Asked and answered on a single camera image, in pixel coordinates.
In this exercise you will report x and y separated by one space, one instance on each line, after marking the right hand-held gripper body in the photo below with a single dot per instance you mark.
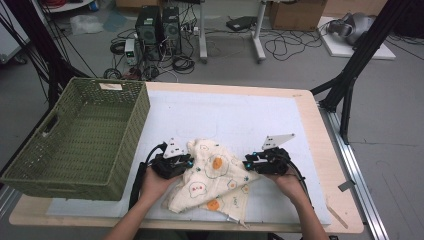
275 163

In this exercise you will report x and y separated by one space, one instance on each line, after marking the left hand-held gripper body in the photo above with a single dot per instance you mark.
168 166

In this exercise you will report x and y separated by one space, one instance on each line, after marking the cream printed cloth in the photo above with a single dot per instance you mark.
213 183

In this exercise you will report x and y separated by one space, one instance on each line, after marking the green woven basket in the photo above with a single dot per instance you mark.
66 140

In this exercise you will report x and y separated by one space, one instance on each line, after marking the person's left hand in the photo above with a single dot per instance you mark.
153 186

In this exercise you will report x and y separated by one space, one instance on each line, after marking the person's right hand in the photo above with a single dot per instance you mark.
291 186

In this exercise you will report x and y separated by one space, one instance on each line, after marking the white grid mat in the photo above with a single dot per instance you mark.
216 110

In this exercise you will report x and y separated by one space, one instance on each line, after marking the person's dark trousers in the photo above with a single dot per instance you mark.
200 236

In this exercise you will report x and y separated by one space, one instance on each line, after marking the grey tape piece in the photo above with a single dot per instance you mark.
346 185

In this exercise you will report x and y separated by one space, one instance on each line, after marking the thin wooden stick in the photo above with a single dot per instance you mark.
337 216

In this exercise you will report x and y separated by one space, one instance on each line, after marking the small white power supply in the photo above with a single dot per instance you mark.
130 51

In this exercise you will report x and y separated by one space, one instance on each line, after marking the slim black computer tower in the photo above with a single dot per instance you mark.
171 30

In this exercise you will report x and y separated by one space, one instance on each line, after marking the white platform board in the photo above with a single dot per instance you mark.
340 48

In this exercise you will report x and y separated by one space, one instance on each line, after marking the large black computer tower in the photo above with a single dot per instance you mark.
148 31

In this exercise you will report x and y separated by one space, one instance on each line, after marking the black flat device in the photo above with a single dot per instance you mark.
241 23

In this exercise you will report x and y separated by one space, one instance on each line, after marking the brown cardboard box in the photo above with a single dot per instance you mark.
296 15

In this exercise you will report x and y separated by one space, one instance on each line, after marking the grey rounded device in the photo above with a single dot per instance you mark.
355 26

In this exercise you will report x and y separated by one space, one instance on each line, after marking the clear plastic bag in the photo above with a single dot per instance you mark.
86 25

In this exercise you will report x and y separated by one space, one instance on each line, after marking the white cabinet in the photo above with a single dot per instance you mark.
10 40

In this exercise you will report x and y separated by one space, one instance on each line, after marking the aluminium rail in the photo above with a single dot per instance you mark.
360 180

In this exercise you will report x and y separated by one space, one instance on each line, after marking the white desk frame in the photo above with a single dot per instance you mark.
258 36

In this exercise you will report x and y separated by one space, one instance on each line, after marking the black metal frame stand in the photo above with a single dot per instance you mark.
360 53
43 50

